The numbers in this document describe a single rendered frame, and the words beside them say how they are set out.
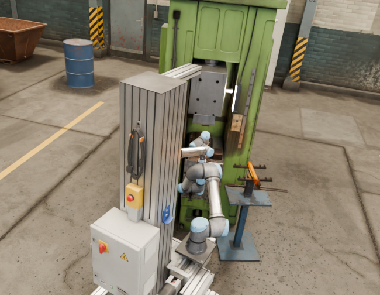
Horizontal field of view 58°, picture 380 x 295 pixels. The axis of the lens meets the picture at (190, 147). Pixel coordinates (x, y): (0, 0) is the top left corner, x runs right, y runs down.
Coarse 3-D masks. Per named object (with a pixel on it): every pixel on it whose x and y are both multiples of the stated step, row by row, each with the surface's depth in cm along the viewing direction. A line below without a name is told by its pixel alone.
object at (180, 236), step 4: (176, 220) 384; (176, 224) 379; (176, 228) 373; (176, 232) 367; (180, 232) 367; (184, 232) 368; (188, 232) 368; (176, 236) 362; (180, 236) 363; (184, 236) 363
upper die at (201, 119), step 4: (196, 112) 311; (196, 116) 309; (200, 116) 309; (204, 116) 309; (208, 116) 308; (212, 116) 308; (196, 120) 311; (200, 120) 311; (204, 120) 310; (208, 120) 310; (212, 120) 310; (204, 124) 312; (208, 124) 312; (212, 124) 312
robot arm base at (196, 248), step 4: (188, 240) 237; (188, 244) 236; (192, 244) 233; (196, 244) 232; (200, 244) 233; (204, 244) 235; (188, 248) 236; (192, 248) 234; (196, 248) 233; (200, 248) 234; (204, 248) 235; (192, 252) 234; (196, 252) 234; (200, 252) 234; (204, 252) 237
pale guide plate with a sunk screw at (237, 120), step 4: (236, 116) 320; (240, 116) 320; (232, 120) 322; (236, 120) 322; (240, 120) 321; (232, 124) 324; (236, 124) 324; (240, 124) 323; (232, 128) 326; (236, 128) 326
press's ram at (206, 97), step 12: (204, 72) 289; (216, 72) 289; (192, 84) 295; (204, 84) 294; (216, 84) 294; (192, 96) 300; (204, 96) 299; (216, 96) 299; (192, 108) 305; (204, 108) 305; (216, 108) 304
